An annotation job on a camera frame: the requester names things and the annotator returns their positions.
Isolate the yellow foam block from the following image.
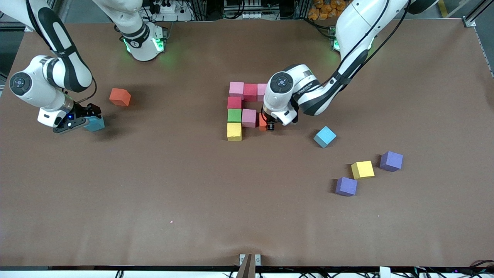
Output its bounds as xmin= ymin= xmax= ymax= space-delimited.
xmin=351 ymin=161 xmax=375 ymax=180
xmin=227 ymin=122 xmax=242 ymax=142

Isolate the bag of orange objects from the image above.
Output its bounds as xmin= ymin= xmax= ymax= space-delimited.
xmin=308 ymin=0 xmax=348 ymax=20

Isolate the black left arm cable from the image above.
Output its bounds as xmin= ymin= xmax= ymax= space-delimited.
xmin=324 ymin=0 xmax=411 ymax=87

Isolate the brown table mat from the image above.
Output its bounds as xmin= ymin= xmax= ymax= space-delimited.
xmin=0 ymin=19 xmax=494 ymax=268

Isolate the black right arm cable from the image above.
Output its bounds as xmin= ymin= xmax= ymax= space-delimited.
xmin=23 ymin=0 xmax=97 ymax=104

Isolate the blue foam block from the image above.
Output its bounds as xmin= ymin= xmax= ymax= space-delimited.
xmin=84 ymin=116 xmax=105 ymax=132
xmin=313 ymin=126 xmax=337 ymax=149

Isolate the black equipment rack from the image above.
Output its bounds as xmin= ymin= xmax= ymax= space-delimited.
xmin=222 ymin=0 xmax=309 ymax=20

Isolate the purple foam block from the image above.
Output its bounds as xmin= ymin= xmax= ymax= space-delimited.
xmin=379 ymin=151 xmax=404 ymax=172
xmin=335 ymin=177 xmax=358 ymax=197

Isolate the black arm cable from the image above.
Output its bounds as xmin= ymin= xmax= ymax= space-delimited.
xmin=324 ymin=0 xmax=411 ymax=87
xmin=23 ymin=0 xmax=97 ymax=104

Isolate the aluminium frame profile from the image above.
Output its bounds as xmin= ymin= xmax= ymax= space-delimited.
xmin=463 ymin=0 xmax=494 ymax=27

